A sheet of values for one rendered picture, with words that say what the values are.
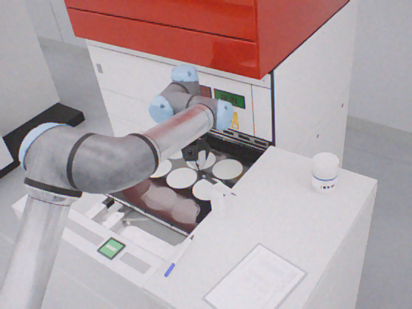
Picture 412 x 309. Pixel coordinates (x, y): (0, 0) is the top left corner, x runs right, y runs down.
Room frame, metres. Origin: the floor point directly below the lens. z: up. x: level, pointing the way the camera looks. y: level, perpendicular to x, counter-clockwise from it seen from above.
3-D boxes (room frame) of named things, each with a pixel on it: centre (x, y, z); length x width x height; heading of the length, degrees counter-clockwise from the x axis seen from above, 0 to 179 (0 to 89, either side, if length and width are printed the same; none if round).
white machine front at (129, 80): (1.38, 0.08, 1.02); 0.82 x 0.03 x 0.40; 49
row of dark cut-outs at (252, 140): (1.25, -0.05, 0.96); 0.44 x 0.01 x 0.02; 49
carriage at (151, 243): (0.87, 0.25, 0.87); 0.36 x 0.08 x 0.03; 49
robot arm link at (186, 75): (1.11, 0.02, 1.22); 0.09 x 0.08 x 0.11; 147
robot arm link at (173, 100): (1.02, 0.06, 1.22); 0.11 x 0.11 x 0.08; 57
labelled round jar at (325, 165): (0.88, -0.32, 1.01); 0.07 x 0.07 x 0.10
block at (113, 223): (0.92, 0.30, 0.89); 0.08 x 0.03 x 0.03; 139
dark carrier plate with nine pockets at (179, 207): (1.08, 0.08, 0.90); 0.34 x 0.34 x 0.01; 49
